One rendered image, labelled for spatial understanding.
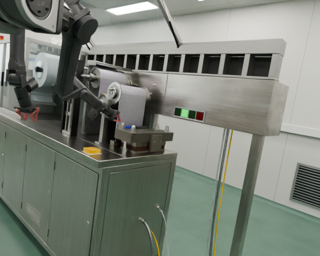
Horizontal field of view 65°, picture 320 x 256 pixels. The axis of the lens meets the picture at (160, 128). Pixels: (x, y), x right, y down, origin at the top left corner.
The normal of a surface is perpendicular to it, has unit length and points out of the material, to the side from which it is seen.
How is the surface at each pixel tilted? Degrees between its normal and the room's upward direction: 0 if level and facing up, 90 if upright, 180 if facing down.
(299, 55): 90
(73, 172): 90
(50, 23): 90
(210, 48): 90
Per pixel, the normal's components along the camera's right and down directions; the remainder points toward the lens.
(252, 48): -0.67, 0.00
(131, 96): 0.73, 0.18
